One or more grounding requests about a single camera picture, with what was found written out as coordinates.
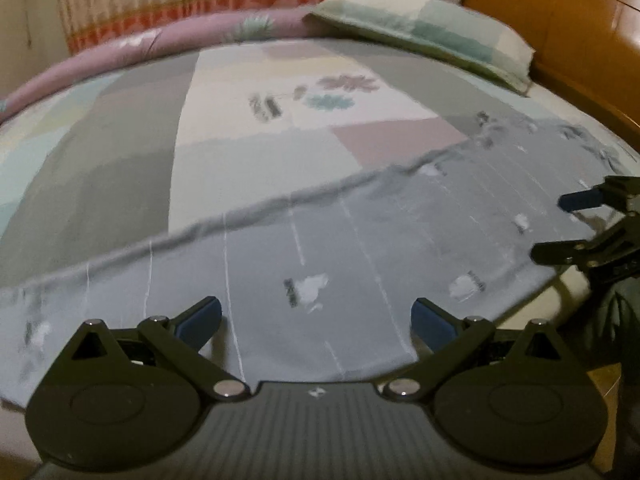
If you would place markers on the checked pillow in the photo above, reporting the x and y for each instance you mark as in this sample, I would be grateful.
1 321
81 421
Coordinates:
425 30

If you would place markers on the grey patterned sweater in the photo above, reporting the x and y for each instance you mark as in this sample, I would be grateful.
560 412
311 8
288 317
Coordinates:
375 240

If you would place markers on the person's green clothing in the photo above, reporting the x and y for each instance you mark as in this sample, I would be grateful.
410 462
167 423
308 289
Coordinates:
625 360

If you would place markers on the purple floral quilt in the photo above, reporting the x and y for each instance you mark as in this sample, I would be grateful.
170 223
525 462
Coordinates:
150 40

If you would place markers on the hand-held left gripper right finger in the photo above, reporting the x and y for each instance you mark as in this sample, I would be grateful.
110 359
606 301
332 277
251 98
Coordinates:
432 324

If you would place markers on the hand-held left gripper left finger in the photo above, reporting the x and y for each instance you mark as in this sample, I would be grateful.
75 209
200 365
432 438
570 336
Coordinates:
200 317

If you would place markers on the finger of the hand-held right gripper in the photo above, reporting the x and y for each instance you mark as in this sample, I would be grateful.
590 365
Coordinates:
555 252
577 201

